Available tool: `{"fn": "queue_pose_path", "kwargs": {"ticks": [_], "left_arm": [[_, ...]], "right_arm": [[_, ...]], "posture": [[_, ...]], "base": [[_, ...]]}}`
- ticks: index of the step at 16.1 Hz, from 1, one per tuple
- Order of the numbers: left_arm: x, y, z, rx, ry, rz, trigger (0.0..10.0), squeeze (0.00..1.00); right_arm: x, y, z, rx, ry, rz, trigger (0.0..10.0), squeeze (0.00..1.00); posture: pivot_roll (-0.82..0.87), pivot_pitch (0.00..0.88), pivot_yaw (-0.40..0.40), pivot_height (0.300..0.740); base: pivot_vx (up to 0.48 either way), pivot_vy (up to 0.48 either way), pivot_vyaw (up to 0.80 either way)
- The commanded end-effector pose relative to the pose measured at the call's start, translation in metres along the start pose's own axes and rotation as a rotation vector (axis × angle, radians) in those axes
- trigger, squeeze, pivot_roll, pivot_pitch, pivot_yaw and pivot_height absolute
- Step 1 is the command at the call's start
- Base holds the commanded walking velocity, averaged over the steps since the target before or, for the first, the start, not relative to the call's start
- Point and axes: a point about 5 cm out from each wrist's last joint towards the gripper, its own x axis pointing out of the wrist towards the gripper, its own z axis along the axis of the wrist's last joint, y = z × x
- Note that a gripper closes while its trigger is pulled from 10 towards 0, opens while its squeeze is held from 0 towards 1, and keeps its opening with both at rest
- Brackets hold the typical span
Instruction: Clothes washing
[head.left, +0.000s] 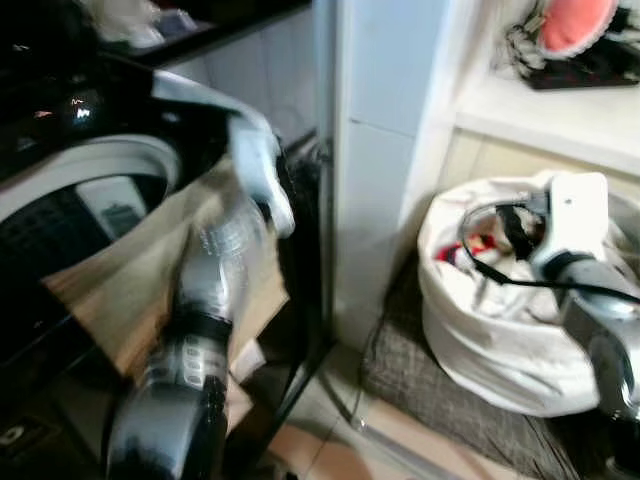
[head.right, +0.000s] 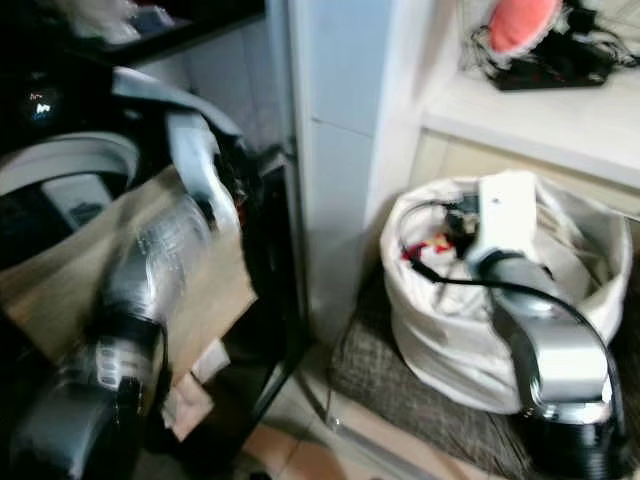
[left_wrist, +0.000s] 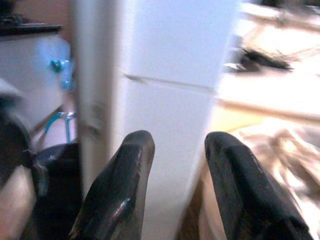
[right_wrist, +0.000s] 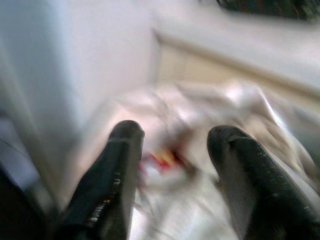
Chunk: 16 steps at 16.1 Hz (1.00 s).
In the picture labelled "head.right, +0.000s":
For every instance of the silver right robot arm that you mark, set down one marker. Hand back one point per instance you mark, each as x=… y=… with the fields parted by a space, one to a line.
x=555 y=340

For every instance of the red white garment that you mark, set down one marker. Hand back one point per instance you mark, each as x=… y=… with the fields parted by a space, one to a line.
x=428 y=248

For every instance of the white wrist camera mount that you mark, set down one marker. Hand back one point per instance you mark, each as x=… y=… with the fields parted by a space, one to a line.
x=202 y=165
x=507 y=212

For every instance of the black patterned fabric bundle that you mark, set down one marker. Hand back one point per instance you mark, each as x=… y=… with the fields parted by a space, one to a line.
x=555 y=65

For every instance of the black washing machine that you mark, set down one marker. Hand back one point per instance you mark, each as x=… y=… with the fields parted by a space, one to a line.
x=60 y=170

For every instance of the white shelf cabinet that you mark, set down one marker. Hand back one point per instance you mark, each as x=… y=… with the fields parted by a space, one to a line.
x=350 y=140

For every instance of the pink cloth item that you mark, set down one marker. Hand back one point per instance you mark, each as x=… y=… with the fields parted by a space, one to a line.
x=522 y=22

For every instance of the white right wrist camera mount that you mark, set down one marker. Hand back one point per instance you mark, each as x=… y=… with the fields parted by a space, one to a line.
x=507 y=212

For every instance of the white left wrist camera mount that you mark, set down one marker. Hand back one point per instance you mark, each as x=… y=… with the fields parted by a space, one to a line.
x=202 y=165

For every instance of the white fabric laundry bag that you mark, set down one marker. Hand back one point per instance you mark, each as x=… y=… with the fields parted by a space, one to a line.
x=450 y=330

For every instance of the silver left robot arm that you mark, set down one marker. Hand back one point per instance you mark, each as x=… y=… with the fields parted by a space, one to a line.
x=130 y=330

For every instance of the beige cardboard sheet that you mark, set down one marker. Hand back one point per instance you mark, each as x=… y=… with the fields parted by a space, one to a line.
x=60 y=290

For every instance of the grey woven floor mat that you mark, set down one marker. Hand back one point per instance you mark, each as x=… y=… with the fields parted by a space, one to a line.
x=390 y=410

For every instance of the white crumpled cloth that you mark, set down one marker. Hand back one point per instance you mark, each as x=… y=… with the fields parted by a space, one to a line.
x=95 y=20

